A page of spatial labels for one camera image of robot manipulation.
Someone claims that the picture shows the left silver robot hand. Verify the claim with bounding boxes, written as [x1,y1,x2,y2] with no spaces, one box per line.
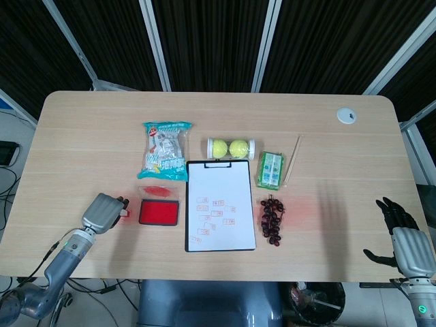
[80,192,130,235]

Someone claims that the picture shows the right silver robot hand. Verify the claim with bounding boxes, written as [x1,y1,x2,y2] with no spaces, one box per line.
[362,196,436,277]

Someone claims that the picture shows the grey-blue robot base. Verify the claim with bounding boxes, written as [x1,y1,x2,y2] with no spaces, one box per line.
[137,279,283,327]

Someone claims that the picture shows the red ink pad clear lid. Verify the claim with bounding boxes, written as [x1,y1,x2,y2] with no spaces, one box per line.
[137,184,181,227]

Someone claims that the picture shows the teal snack bag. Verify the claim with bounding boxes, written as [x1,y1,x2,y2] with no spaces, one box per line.
[136,119,194,181]

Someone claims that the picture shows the black trash bin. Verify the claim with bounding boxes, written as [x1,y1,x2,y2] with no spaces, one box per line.
[289,281,347,327]

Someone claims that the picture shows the black clipboard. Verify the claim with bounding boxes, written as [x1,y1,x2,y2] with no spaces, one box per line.
[184,159,258,253]

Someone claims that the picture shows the yellow tennis ball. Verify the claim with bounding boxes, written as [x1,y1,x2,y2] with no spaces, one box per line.
[228,139,247,158]
[211,138,228,158]

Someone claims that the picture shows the dark purple grape bunch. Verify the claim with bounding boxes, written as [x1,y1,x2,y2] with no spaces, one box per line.
[260,193,287,247]

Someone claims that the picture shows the wooden chopstick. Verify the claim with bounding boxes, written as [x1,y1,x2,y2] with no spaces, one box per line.
[284,136,301,187]
[286,135,303,181]

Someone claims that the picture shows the green tissue pack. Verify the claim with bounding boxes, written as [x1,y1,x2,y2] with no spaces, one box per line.
[255,151,285,189]

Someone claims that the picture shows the clear tennis ball tube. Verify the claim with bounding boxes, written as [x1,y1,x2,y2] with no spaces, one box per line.
[206,136,257,160]

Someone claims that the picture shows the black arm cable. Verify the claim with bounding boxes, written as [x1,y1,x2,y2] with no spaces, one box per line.
[15,240,62,283]

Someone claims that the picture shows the black device with cable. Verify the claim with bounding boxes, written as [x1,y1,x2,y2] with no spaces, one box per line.
[0,140,22,167]

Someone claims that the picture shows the white cable grommet cap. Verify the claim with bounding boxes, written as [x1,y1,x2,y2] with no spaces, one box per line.
[336,107,357,125]

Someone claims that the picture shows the white partition post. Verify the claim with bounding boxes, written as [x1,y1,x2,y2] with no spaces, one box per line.
[251,0,284,92]
[361,0,436,95]
[42,0,102,90]
[138,0,171,91]

